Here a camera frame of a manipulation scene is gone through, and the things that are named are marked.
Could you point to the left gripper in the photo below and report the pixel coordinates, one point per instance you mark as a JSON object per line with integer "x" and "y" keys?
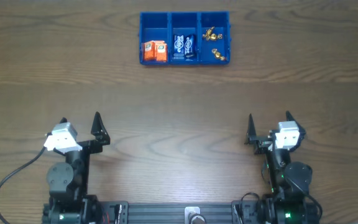
{"x": 89, "y": 146}

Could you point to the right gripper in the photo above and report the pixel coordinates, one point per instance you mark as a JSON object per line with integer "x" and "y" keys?
{"x": 264, "y": 144}

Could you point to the gold candy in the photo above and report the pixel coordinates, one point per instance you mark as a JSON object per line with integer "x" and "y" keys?
{"x": 209, "y": 35}
{"x": 219, "y": 36}
{"x": 217, "y": 54}

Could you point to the blue candy pack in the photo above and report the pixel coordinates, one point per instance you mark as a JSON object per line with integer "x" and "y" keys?
{"x": 190, "y": 45}
{"x": 179, "y": 43}

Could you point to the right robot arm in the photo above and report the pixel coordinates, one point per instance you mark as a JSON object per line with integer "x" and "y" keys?
{"x": 298, "y": 177}

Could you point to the orange candy box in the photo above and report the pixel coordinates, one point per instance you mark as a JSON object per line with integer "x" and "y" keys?
{"x": 149, "y": 51}
{"x": 161, "y": 53}

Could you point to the blue tray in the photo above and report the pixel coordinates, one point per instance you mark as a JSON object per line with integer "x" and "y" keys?
{"x": 154, "y": 21}

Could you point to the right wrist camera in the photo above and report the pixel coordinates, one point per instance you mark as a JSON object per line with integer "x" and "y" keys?
{"x": 287, "y": 135}

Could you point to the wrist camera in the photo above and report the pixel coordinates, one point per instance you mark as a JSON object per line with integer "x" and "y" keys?
{"x": 61, "y": 137}
{"x": 287, "y": 135}

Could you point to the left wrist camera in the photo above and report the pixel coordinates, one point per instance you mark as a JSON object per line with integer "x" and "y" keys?
{"x": 61, "y": 137}

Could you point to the mounting rail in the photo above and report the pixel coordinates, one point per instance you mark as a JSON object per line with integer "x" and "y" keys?
{"x": 160, "y": 213}

